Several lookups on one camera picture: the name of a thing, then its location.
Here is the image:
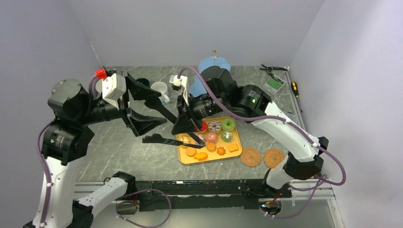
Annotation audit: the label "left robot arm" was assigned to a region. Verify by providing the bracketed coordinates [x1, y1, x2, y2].
[26, 69, 167, 228]

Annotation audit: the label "black pliers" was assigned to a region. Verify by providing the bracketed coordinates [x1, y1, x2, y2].
[259, 64, 288, 75]

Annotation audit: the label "green frosted donut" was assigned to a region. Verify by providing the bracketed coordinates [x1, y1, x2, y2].
[221, 118, 236, 132]

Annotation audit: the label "left woven rattan coaster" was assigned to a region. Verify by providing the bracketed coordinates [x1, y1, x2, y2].
[240, 147, 261, 167]

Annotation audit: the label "round brown cookie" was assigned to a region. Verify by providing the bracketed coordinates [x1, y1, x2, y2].
[185, 147, 197, 157]

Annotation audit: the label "yellow serving tray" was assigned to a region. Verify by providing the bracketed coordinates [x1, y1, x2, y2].
[178, 116, 242, 164]

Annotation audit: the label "square cracker biscuit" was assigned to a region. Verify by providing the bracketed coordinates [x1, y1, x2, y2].
[227, 143, 240, 152]

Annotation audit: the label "blue three-tier cake stand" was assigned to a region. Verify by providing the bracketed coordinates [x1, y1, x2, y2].
[189, 50, 231, 97]

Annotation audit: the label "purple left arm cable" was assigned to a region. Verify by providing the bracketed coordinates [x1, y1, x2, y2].
[36, 75, 172, 228]

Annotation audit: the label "yellow black screwdriver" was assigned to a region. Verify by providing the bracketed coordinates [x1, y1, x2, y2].
[291, 81, 303, 113]

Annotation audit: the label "orange flower cookie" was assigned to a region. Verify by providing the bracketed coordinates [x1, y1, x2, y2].
[206, 142, 216, 152]

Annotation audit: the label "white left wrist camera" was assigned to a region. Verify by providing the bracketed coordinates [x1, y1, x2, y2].
[102, 73, 126, 109]

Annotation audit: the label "green cupcake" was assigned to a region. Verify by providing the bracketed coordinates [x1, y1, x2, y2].
[221, 131, 233, 143]

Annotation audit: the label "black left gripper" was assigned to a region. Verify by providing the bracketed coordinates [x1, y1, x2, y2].
[77, 71, 167, 135]

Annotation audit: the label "yellow cupcake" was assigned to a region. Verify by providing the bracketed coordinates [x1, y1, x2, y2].
[179, 135, 191, 149]

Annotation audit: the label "red frosted donut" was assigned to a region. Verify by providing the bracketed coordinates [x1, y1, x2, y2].
[196, 120, 208, 134]

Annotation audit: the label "orange striped round cookie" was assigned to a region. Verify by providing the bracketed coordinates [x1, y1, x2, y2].
[216, 147, 226, 156]

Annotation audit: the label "chocolate sprinkled donut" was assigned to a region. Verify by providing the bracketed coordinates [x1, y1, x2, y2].
[207, 120, 222, 133]

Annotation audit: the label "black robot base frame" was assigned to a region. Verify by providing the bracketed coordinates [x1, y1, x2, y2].
[118, 179, 275, 212]

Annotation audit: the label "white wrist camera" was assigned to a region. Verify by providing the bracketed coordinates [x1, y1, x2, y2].
[169, 75, 190, 106]
[102, 73, 126, 109]

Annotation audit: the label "right woven rattan coaster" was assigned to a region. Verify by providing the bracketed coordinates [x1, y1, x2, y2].
[263, 148, 285, 169]

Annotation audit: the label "green and white box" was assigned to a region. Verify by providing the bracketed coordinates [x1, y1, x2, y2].
[263, 74, 286, 95]

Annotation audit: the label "white and blue mug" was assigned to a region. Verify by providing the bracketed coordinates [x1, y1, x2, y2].
[151, 82, 171, 105]

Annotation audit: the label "dark green mug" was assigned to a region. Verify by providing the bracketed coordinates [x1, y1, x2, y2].
[136, 78, 150, 87]

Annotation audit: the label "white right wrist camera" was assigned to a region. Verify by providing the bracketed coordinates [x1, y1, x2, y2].
[169, 75, 190, 106]

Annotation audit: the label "woven rattan coaster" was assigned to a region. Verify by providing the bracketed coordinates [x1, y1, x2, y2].
[240, 147, 261, 167]
[263, 148, 285, 169]

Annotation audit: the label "orange fish cookie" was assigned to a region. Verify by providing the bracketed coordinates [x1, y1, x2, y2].
[193, 152, 208, 161]

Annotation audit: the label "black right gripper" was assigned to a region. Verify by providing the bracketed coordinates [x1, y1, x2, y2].
[172, 91, 228, 134]

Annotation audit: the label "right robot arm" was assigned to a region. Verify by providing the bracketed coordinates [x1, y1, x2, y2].
[145, 66, 327, 197]

